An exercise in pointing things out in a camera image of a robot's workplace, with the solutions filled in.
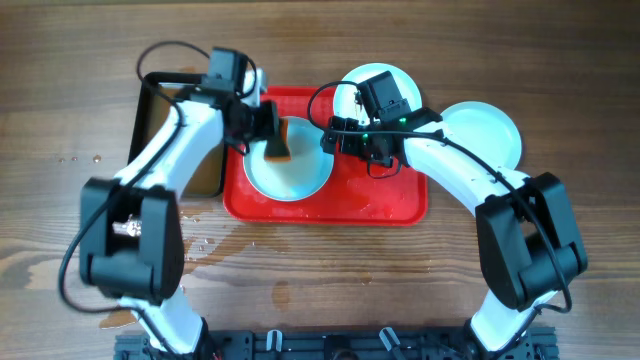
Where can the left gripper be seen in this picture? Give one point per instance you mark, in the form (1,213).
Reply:
(269,125)

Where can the red plastic tray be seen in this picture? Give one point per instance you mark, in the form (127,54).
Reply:
(351,196)

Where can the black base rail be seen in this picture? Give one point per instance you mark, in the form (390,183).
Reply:
(429,344)

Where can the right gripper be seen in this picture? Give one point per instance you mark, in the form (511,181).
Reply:
(348,145)

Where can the orange green sponge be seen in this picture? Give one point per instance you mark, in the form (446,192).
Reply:
(276,148)

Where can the black water tray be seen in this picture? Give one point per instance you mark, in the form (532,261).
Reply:
(208,180)

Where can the white plate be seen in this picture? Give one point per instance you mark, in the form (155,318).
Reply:
(487,131)
(303,175)
(344,103)

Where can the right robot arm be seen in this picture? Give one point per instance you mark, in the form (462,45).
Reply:
(530,247)

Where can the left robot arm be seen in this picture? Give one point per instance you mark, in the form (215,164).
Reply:
(130,240)

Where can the white plate top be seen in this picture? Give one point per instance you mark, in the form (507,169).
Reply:
(344,103)

